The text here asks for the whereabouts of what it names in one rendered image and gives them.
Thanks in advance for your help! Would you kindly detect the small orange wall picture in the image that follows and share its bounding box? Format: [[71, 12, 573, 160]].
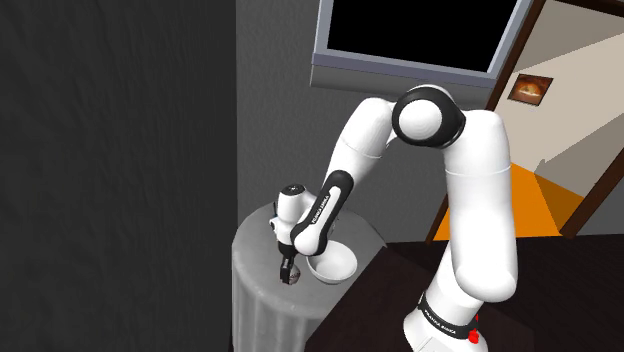
[[506, 72, 555, 107]]

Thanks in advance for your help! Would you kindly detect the grey framed window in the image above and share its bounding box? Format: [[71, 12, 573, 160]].
[[309, 0, 535, 96]]

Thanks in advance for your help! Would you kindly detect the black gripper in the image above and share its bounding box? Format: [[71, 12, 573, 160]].
[[277, 241, 298, 284]]

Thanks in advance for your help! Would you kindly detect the brown framed doorway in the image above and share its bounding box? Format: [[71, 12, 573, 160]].
[[424, 0, 624, 246]]

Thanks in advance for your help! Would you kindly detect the dark robot stand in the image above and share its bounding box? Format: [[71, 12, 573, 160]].
[[303, 234, 624, 352]]

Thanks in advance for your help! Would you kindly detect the white bowl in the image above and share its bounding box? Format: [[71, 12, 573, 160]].
[[305, 239, 359, 286]]

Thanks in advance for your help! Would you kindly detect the round grey side table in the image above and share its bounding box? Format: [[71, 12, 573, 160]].
[[230, 200, 389, 352]]

